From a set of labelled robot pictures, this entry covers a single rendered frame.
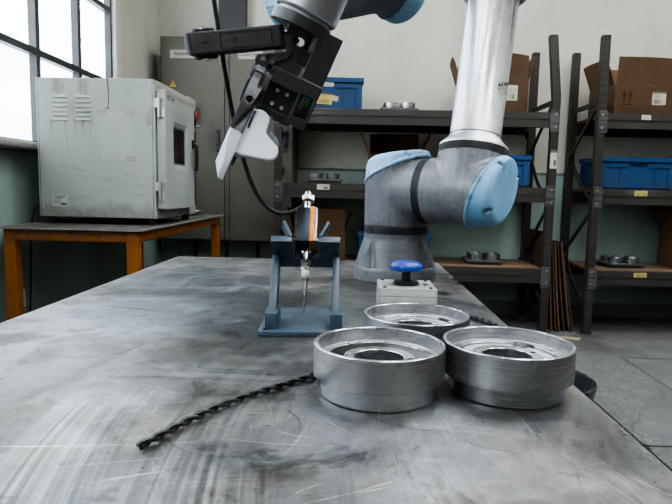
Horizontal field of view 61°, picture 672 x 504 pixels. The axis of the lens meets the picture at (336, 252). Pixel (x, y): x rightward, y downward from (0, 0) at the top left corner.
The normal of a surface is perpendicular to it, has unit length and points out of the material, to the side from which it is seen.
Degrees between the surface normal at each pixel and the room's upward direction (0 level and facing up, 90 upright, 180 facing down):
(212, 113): 90
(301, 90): 99
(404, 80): 90
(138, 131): 90
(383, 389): 90
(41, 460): 0
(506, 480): 0
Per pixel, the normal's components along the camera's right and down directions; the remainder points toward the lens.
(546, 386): 0.28, 0.11
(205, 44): 0.05, 0.29
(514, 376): -0.18, 0.11
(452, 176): -0.58, -0.14
